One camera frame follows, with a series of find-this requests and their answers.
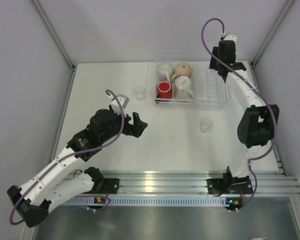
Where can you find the clear glass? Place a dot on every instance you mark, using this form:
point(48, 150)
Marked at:
point(206, 124)
point(139, 93)

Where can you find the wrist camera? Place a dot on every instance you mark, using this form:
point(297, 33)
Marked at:
point(123, 100)
point(229, 37)

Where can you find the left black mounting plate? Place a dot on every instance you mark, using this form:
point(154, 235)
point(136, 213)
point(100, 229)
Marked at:
point(110, 185)

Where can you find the floral mug orange inside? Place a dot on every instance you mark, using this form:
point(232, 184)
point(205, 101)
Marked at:
point(183, 89)

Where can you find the perforated cable duct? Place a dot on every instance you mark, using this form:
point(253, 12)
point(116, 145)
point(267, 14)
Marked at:
point(172, 201)

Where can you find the clear wire dish rack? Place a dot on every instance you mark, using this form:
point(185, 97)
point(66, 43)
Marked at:
point(209, 88)

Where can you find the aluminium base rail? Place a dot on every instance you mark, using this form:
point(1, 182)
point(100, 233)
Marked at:
point(195, 183)

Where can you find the black mounting plate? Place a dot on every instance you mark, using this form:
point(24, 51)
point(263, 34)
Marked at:
point(110, 185)
point(218, 187)

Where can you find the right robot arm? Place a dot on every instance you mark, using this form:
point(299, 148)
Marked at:
point(257, 126)

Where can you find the red mug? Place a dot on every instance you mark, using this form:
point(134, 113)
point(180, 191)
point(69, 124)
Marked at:
point(164, 91)

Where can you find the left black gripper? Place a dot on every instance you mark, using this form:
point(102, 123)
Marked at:
point(135, 129)

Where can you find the beige ceramic mug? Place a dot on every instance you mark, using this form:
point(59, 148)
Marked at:
point(182, 69)

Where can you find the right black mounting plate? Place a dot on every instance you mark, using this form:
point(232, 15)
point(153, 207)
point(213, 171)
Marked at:
point(218, 187)

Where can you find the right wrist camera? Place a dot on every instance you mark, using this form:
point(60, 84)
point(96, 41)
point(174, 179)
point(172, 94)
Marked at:
point(229, 37)

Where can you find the white speckled mug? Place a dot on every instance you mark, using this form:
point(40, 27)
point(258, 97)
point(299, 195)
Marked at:
point(164, 71)

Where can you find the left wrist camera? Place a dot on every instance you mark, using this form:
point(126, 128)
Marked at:
point(123, 100)

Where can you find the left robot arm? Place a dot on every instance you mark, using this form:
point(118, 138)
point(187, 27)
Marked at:
point(35, 199)

